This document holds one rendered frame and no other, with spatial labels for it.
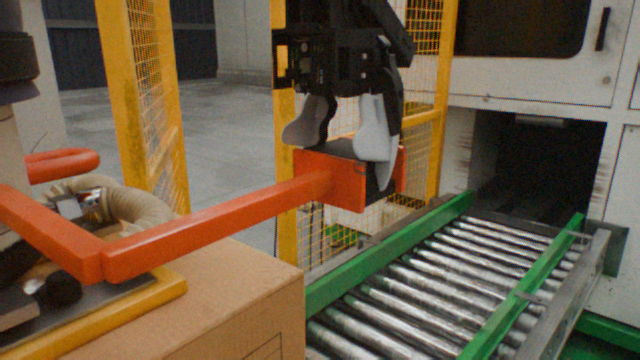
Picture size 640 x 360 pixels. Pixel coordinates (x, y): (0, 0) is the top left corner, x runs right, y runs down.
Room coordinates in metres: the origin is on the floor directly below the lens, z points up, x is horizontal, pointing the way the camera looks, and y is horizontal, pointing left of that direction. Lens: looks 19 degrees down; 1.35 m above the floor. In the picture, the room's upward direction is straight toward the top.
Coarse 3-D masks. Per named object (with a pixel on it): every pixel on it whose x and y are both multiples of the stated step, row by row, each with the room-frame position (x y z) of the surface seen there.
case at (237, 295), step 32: (128, 224) 0.59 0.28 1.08; (192, 256) 0.49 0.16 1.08; (224, 256) 0.49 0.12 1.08; (256, 256) 0.49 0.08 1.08; (32, 288) 0.42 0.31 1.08; (192, 288) 0.41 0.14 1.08; (224, 288) 0.41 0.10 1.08; (256, 288) 0.41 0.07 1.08; (288, 288) 0.43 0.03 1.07; (160, 320) 0.36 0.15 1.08; (192, 320) 0.36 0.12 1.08; (224, 320) 0.36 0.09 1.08; (256, 320) 0.39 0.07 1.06; (288, 320) 0.43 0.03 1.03; (96, 352) 0.31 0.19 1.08; (128, 352) 0.31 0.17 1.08; (160, 352) 0.31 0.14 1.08; (192, 352) 0.33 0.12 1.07; (224, 352) 0.36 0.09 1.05; (256, 352) 0.39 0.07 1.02; (288, 352) 0.43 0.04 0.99
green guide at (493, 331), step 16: (576, 224) 1.59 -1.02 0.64; (560, 240) 1.44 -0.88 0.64; (592, 240) 1.45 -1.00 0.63; (544, 256) 1.32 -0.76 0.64; (560, 256) 1.45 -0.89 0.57; (528, 272) 1.21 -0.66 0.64; (544, 272) 1.31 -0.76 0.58; (528, 288) 1.17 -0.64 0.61; (512, 304) 1.04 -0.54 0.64; (544, 304) 1.03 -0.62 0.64; (496, 320) 0.97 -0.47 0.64; (512, 320) 1.06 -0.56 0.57; (544, 320) 1.03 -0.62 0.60; (480, 336) 0.90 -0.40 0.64; (496, 336) 0.98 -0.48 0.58; (464, 352) 0.85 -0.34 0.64; (480, 352) 0.89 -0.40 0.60
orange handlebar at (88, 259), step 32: (32, 160) 0.45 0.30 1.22; (64, 160) 0.44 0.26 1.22; (96, 160) 0.47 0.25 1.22; (0, 192) 0.34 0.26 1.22; (256, 192) 0.34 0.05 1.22; (288, 192) 0.35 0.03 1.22; (320, 192) 0.38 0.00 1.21; (32, 224) 0.28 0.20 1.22; (64, 224) 0.27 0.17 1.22; (192, 224) 0.28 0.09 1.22; (224, 224) 0.29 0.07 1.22; (64, 256) 0.24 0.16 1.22; (96, 256) 0.23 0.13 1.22; (128, 256) 0.24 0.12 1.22; (160, 256) 0.25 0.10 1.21
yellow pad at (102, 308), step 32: (64, 288) 0.35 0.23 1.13; (96, 288) 0.38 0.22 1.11; (128, 288) 0.38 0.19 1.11; (160, 288) 0.39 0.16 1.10; (32, 320) 0.33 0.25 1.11; (64, 320) 0.33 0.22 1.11; (96, 320) 0.34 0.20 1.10; (128, 320) 0.35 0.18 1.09; (0, 352) 0.29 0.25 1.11; (32, 352) 0.29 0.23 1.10; (64, 352) 0.31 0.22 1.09
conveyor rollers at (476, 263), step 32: (448, 224) 1.82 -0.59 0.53; (480, 224) 1.82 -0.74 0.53; (416, 256) 1.53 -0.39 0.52; (448, 256) 1.54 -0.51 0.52; (480, 256) 1.48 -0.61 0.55; (512, 256) 1.49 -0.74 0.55; (576, 256) 1.50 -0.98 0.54; (352, 288) 1.29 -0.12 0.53; (384, 288) 1.31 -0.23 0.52; (416, 288) 1.26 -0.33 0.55; (448, 288) 1.26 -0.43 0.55; (480, 288) 1.28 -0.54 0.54; (512, 288) 1.29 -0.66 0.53; (544, 288) 1.31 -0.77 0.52; (352, 320) 1.09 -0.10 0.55; (384, 320) 1.10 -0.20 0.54; (416, 320) 1.12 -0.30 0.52; (448, 320) 1.09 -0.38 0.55; (480, 320) 1.10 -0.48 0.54; (352, 352) 0.96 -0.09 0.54; (384, 352) 0.99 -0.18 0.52; (416, 352) 0.95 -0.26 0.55; (448, 352) 0.97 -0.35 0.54; (512, 352) 0.96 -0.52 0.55
